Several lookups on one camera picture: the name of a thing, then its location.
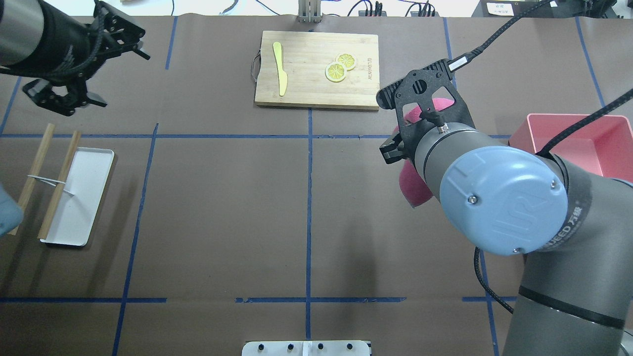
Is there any wooden stick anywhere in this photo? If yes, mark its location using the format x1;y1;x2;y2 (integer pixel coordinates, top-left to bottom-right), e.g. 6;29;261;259
38;131;82;240
18;123;56;215

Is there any wooden cutting board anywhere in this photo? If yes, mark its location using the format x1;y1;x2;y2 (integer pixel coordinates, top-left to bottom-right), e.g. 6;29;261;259
255;30;381;111

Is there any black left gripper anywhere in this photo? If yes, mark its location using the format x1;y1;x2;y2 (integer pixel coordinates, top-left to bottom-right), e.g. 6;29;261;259
22;2;150;116

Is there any wooden stick left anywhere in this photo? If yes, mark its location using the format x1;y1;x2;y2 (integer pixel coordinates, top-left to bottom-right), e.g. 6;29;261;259
18;123;56;215

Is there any black braided cable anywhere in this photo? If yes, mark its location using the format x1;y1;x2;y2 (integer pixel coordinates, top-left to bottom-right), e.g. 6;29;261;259
448;0;557;70

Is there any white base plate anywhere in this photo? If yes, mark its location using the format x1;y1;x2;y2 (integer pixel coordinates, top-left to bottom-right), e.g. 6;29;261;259
241;340;373;356

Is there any blue tape strip lengthwise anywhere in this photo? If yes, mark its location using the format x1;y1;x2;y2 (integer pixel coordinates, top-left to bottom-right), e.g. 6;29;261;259
0;133;512;140

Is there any white metal tray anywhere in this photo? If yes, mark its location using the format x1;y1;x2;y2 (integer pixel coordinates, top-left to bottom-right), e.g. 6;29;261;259
40;147;115;246

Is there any lemon slice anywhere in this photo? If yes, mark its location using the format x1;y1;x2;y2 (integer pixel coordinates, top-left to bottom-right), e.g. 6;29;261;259
324;61;348;83
335;53;358;71

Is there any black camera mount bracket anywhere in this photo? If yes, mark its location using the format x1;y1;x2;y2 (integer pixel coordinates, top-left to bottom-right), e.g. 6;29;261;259
376;59;475;147

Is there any wooden stick right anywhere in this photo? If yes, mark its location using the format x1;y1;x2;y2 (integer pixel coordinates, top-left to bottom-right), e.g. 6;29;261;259
38;131;82;240

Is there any pink microfibre cloth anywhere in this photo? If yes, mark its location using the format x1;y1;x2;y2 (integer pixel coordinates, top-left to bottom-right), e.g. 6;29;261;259
398;97;454;208

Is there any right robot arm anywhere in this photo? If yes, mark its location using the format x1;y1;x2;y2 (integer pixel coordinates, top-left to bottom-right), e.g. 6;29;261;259
380;123;632;356

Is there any yellow plastic knife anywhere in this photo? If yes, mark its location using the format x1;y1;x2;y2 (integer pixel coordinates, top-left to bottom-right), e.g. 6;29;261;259
272;42;288;97

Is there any blue tape strip crosswise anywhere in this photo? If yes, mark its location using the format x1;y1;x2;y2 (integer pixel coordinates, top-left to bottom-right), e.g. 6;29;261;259
305;108;314;341

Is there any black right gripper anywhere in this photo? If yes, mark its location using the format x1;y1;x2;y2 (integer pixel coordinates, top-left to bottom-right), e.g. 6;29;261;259
379;126;418;165

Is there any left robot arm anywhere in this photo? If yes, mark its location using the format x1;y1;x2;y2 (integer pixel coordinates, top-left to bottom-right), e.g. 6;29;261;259
0;0;151;117

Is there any aluminium frame post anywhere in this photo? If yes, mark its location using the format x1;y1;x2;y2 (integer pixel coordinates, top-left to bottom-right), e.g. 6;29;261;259
298;0;323;23

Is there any pink plastic bin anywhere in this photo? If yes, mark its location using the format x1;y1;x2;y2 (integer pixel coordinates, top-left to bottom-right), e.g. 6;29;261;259
509;113;633;182

